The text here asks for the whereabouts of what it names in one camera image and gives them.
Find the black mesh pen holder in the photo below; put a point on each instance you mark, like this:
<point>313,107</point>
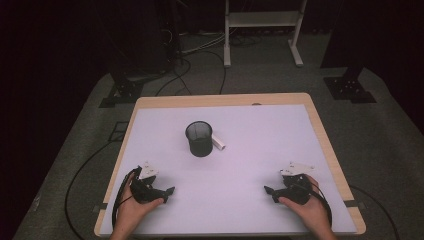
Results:
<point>199,143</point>

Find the black stand base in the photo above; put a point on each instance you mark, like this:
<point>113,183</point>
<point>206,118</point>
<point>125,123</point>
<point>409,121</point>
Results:
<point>121,93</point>
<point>348,88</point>

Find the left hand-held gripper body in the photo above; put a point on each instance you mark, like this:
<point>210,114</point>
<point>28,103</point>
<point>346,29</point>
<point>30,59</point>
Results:
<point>144,192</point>

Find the white table mat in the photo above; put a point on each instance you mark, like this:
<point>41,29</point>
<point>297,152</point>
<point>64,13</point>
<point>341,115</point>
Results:
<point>233,186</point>

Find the dark tape strip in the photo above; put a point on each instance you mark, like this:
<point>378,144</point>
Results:
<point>354,203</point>
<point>100,207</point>

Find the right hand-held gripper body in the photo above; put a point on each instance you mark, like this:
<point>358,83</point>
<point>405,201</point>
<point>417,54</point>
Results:
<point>296,191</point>

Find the wooden table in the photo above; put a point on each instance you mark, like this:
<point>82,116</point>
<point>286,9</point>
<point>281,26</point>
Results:
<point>230,99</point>

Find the person's left hand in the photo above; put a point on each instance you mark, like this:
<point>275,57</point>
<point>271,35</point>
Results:
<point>130,211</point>

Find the white cylindrical tube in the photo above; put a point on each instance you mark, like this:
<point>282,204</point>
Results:
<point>218,142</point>

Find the white metal stand frame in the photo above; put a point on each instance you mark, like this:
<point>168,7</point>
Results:
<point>263,18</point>

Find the person's right hand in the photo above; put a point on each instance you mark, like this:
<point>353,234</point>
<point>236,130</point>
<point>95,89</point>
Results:
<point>311,211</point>

